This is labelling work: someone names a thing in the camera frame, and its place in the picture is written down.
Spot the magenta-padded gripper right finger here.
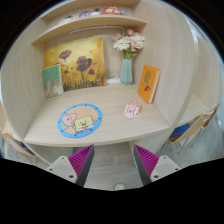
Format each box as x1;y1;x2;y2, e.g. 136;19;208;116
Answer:
132;143;182;187

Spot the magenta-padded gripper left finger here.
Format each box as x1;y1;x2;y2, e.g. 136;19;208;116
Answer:
45;143;96;188

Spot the pink computer mouse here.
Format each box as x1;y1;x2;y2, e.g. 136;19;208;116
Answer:
123;101;142;120

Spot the round blue-rimmed cartoon mouse pad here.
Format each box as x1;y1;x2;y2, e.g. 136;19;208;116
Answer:
57;103;103;139

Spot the wooden chair with blue seat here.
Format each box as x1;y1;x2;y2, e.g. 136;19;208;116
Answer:
168;103;222;149
0;128;38;166

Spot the orange book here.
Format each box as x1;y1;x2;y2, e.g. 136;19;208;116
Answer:
137;64;162;105

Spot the green and beige book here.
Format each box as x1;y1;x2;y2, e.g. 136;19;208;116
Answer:
41;63;65;99

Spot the pale teal faceted vase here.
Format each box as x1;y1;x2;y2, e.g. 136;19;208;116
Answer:
119;58;134;86

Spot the yellow poppy flower painting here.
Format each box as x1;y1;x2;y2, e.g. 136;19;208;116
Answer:
43;35;108;92

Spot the pink and white flower bouquet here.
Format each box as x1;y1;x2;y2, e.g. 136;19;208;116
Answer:
111;28;146;60

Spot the white light bar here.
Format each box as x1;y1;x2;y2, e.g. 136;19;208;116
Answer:
69;25;125;35

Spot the light wooden shelf board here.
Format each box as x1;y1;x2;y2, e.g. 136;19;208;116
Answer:
31;14;148;46

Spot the round purple sign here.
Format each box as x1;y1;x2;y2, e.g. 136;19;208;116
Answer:
78;10;94;18

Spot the red and white plush toy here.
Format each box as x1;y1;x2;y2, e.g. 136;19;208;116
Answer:
100;5;128;16

